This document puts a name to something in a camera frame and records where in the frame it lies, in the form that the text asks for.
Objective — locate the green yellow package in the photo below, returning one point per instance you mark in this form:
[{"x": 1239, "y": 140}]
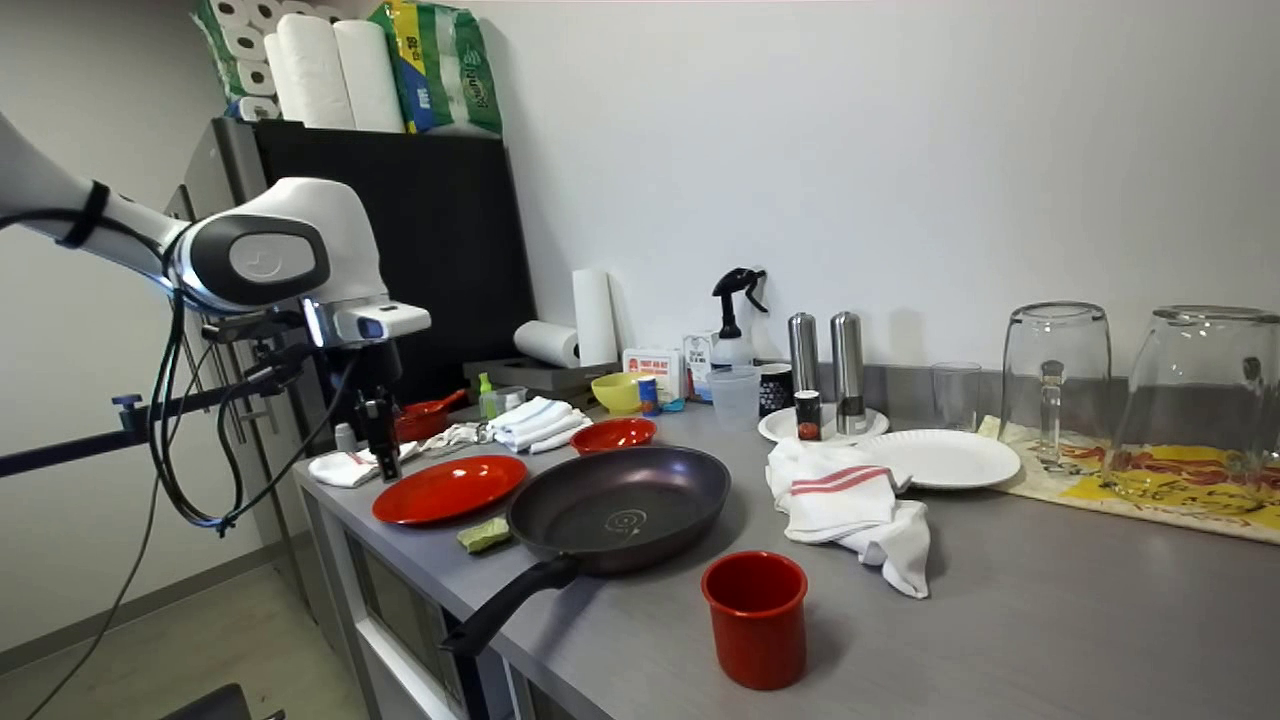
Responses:
[{"x": 444, "y": 61}]

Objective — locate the small white printed box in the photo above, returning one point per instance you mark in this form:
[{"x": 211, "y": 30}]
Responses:
[{"x": 698, "y": 361}]

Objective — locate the grey metal rack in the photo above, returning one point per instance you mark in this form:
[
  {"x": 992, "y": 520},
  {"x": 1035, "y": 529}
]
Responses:
[{"x": 301, "y": 424}]

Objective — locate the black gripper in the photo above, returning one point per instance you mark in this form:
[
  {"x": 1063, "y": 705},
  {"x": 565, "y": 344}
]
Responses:
[{"x": 374, "y": 403}]

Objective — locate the large red plate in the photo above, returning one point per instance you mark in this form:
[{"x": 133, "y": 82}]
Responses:
[{"x": 450, "y": 489}]

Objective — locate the small blue can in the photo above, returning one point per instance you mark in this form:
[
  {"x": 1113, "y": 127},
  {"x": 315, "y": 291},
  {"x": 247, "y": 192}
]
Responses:
[{"x": 648, "y": 398}]

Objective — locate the black cabinet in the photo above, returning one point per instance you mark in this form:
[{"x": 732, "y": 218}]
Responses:
[{"x": 455, "y": 240}]

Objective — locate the crumpled white cloth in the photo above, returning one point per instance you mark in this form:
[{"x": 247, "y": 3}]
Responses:
[{"x": 341, "y": 464}]

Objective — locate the yellow patterned mat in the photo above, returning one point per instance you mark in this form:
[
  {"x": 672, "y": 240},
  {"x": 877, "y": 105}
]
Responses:
[{"x": 1162, "y": 495}]

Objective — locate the silver shaker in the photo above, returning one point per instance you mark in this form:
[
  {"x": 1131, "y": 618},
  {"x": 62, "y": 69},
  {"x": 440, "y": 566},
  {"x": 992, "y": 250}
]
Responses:
[
  {"x": 851, "y": 361},
  {"x": 803, "y": 344}
]

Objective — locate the upturned glass pitcher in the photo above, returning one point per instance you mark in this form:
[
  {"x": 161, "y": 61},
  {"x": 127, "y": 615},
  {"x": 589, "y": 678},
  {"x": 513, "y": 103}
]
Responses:
[
  {"x": 1207, "y": 386},
  {"x": 1057, "y": 380}
]

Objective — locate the red kitchen utensil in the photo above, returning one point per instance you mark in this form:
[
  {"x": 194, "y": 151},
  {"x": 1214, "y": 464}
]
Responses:
[{"x": 425, "y": 417}]

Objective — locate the large white plate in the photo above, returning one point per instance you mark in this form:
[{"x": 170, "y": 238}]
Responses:
[{"x": 945, "y": 461}]

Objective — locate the grey drawer cabinet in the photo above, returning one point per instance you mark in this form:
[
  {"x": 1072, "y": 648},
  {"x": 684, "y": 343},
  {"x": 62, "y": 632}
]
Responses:
[{"x": 402, "y": 624}]

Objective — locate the patterned paper roll pack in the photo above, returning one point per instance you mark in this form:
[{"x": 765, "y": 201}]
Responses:
[{"x": 243, "y": 55}]

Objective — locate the yellow green bowl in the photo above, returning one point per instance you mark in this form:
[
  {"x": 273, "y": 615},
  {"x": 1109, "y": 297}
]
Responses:
[{"x": 613, "y": 394}]

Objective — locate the red cup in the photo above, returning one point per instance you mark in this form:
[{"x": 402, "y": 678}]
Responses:
[{"x": 756, "y": 624}]

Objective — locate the black frying pan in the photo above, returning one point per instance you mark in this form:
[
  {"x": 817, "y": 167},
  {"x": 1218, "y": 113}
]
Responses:
[{"x": 621, "y": 515}]

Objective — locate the white paper towel roll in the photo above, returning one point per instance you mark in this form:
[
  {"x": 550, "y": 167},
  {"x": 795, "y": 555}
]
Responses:
[
  {"x": 545, "y": 344},
  {"x": 599, "y": 313}
]

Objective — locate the small dark spice jar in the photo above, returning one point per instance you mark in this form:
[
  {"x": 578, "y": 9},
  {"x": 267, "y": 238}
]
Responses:
[{"x": 809, "y": 417}]

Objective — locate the folded white towel blue stripes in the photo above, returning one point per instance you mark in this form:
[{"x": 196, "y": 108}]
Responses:
[{"x": 534, "y": 424}]

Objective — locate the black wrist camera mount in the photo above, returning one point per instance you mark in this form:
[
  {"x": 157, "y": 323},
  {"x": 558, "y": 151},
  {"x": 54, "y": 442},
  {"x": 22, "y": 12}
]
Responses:
[{"x": 273, "y": 354}]

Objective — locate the small white bottle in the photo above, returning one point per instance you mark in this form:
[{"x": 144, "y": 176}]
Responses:
[{"x": 344, "y": 437}]

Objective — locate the small green bottle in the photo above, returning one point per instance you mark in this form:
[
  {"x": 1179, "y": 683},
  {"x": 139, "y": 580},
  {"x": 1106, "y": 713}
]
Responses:
[{"x": 490, "y": 403}]

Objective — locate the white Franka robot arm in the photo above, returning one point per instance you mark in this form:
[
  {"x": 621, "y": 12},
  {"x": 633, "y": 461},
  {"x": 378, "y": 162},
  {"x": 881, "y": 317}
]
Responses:
[{"x": 267, "y": 255}]

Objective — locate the red bowl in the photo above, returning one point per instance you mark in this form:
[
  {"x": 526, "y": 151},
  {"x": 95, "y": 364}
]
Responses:
[{"x": 613, "y": 437}]

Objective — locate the small white plate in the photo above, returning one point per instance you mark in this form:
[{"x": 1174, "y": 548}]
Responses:
[{"x": 780, "y": 424}]

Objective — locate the white towel red stripe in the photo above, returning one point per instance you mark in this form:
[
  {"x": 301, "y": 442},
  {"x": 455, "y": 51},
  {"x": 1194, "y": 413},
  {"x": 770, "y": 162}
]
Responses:
[{"x": 841, "y": 501}]

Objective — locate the dark equipment case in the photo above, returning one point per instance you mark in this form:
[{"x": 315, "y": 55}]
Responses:
[{"x": 223, "y": 705}]

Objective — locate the white spray bottle black nozzle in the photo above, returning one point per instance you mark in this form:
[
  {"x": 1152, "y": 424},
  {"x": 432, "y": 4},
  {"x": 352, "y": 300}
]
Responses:
[{"x": 729, "y": 361}]

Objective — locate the yellow green sponge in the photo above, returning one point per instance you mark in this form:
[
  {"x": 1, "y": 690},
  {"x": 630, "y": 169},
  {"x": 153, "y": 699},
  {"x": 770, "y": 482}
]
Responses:
[{"x": 484, "y": 538}]

